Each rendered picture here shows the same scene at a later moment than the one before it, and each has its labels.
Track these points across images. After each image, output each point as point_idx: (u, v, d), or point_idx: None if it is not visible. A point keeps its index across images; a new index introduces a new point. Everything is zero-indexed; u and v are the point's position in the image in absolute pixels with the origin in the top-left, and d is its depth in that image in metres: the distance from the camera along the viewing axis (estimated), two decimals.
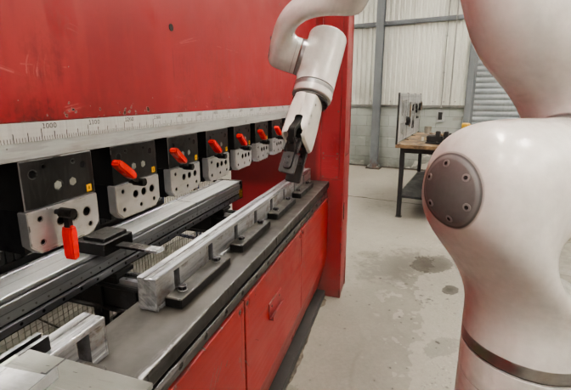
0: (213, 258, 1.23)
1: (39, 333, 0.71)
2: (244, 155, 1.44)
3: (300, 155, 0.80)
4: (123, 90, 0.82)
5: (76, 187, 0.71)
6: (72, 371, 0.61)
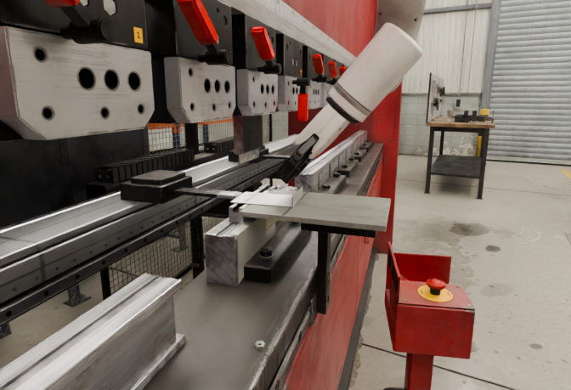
0: (336, 174, 1.42)
1: (268, 184, 0.90)
2: None
3: None
4: (313, 2, 1.00)
5: (297, 69, 0.90)
6: (322, 195, 0.80)
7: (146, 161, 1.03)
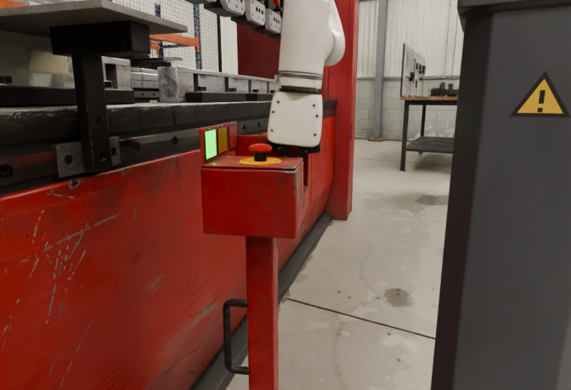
0: (230, 88, 1.24)
1: None
2: (258, 9, 1.44)
3: (279, 144, 0.73)
4: None
5: None
6: None
7: None
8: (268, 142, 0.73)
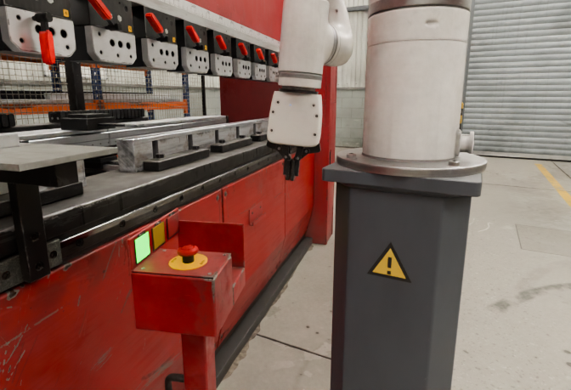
0: (192, 146, 1.30)
1: (19, 139, 0.78)
2: (224, 63, 1.51)
3: (279, 144, 0.73)
4: None
5: (53, 7, 0.78)
6: (47, 145, 0.68)
7: None
8: (268, 142, 0.73)
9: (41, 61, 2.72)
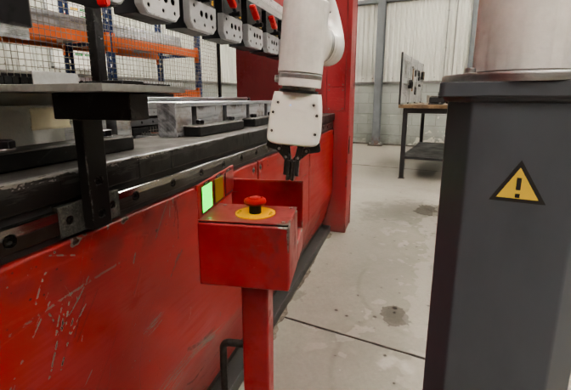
0: (228, 116, 1.26)
1: None
2: (256, 35, 1.47)
3: (279, 144, 0.73)
4: None
5: None
6: None
7: None
8: (268, 142, 0.73)
9: (55, 46, 2.68)
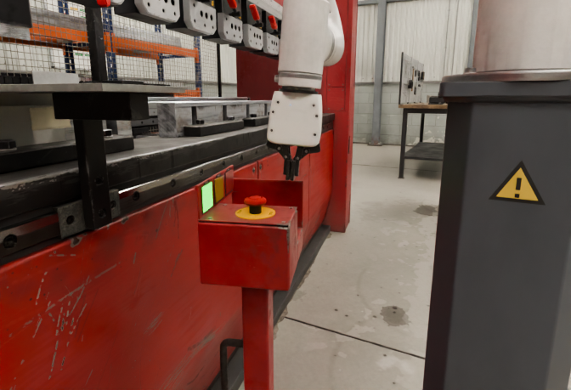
0: (228, 116, 1.26)
1: None
2: (256, 35, 1.47)
3: (279, 144, 0.73)
4: None
5: None
6: None
7: None
8: (268, 142, 0.73)
9: (55, 46, 2.68)
